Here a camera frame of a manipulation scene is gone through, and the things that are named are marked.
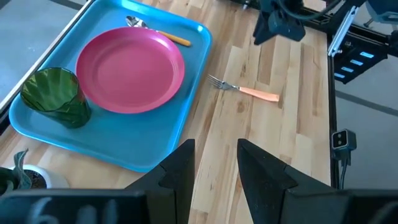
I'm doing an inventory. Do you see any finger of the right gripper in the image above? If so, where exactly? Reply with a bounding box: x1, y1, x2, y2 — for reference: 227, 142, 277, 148
253, 12, 273, 46

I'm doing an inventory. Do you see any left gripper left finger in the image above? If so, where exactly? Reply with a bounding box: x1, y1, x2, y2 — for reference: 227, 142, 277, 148
124, 139, 196, 224

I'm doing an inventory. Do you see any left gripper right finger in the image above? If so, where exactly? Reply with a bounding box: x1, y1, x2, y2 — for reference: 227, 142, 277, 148
237, 139, 298, 224

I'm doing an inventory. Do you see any blue-grey plastic tray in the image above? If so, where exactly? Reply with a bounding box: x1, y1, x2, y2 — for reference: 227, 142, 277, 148
8, 0, 213, 174

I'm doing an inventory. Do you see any pink round plate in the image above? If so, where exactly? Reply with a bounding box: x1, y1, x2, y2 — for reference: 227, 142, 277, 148
75, 26, 186, 114

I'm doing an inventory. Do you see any spoon with orange handle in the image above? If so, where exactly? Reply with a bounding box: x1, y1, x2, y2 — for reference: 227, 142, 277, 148
125, 15, 192, 48

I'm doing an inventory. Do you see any green glass cup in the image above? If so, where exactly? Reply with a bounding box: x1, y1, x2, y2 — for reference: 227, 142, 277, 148
20, 67, 92, 129

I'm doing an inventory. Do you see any white plant pot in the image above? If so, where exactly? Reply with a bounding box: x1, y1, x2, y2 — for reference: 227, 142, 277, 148
9, 164, 70, 190

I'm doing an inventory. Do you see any green potted plant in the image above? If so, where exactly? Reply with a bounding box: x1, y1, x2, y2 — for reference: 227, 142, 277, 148
0, 148, 32, 195

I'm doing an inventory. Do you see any silver metal bracket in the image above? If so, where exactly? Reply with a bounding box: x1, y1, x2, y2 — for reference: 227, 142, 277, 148
327, 5, 360, 58

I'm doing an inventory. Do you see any fork with orange handle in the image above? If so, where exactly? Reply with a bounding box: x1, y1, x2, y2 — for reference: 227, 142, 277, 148
207, 73, 280, 103

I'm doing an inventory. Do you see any black camera cable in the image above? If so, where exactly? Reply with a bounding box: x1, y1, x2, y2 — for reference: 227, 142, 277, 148
338, 157, 351, 190

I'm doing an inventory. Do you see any black table-level camera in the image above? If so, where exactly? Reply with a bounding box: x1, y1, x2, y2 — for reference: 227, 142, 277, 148
331, 129, 358, 160

